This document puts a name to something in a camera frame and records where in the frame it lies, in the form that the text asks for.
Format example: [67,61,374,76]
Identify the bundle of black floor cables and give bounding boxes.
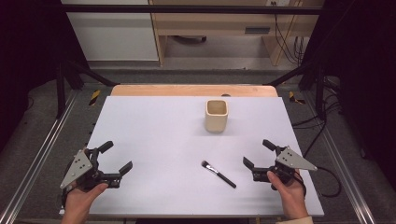
[291,76,342,158]

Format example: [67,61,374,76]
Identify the black curtain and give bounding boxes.
[303,0,396,183]
[0,0,89,152]

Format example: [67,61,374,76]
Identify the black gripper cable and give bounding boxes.
[298,166,343,199]
[60,186,69,210]

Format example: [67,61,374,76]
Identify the person's left hand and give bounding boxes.
[61,182,109,224]

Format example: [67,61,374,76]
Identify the person's right hand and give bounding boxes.
[266,170,310,220]

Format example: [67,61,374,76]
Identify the beige square cup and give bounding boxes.
[205,99,230,134]

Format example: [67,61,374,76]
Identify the grey desk drawer handle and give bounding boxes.
[244,26,271,35]

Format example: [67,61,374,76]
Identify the black braced frame post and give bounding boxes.
[55,60,120,119]
[264,60,327,121]

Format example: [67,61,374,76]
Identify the wooden table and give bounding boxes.
[110,83,279,98]

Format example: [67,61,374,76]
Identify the yellow black tape strip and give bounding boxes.
[89,90,102,106]
[288,91,307,105]

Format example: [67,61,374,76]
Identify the aluminium rail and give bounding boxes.
[0,90,79,224]
[302,90,378,224]

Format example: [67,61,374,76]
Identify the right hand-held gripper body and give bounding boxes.
[251,145,318,185]

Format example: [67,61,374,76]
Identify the black hanging desk cables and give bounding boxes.
[270,1,306,65]

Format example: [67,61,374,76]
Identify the light wooden desk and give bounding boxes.
[148,0,325,67]

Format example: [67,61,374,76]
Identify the black makeup brush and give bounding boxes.
[201,160,237,189]

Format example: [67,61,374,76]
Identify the white cabinet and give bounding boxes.
[61,0,160,63]

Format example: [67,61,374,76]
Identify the white board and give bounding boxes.
[59,95,325,217]

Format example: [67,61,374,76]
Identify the black horizontal frame bar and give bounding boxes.
[60,4,325,15]

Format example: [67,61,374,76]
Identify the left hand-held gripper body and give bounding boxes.
[60,148,123,191]

